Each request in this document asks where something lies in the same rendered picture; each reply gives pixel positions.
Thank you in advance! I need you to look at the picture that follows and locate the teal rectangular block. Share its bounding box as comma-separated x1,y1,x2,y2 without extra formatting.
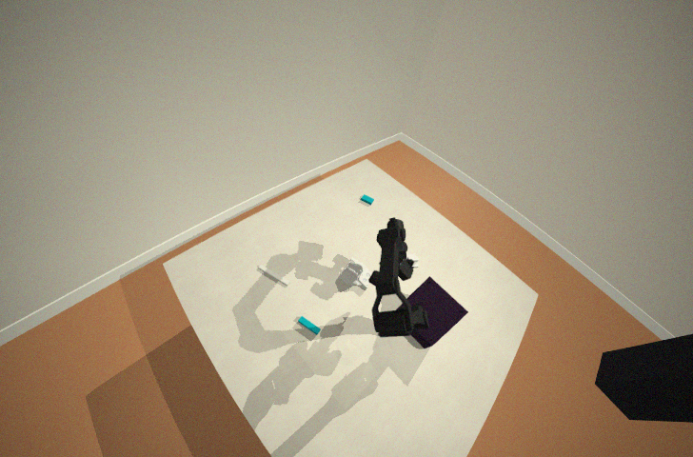
298,316,320,335

